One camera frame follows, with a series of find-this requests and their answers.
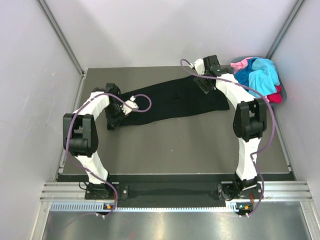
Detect red t shirt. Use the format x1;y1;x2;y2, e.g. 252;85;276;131
267;85;283;104

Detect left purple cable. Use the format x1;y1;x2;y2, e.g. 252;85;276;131
64;92;153;217

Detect right aluminium corner post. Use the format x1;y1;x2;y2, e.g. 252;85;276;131
265;0;307;59

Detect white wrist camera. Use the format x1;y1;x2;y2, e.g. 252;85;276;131
121;95;139;116
190;58;206;75

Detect aluminium corner post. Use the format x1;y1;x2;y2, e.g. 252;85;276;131
36;0;85;77
265;0;307;59

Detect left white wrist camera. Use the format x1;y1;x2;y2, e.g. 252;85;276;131
121;95;139;116

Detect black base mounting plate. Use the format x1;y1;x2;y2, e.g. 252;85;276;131
84;182;262;201

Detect purple cable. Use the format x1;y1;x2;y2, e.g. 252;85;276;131
64;92;153;217
179;58;277;217

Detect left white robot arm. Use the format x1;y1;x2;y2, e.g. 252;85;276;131
62;83;137;199

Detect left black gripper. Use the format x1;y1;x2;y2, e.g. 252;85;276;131
104;103;129;129

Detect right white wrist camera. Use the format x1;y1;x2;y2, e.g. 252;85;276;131
190;58;206;75

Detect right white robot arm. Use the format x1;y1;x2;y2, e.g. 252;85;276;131
193;55;267;201

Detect light cyan t shirt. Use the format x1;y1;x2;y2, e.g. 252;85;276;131
248;58;280;96

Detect pink t shirt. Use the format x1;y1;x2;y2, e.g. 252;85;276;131
230;57;253;74

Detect dark blue t shirt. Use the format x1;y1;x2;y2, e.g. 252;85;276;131
235;57;257;87

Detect blue-grey laundry basket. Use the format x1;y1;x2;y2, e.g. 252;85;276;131
231;56;287;103

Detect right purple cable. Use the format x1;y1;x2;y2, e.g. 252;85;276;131
179;58;277;217

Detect black t shirt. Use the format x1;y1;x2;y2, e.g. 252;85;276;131
118;75;230;127

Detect grey slotted cable duct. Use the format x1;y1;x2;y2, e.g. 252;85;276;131
50;201;252;213

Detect left aluminium corner post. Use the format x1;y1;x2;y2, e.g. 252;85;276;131
36;0;85;77

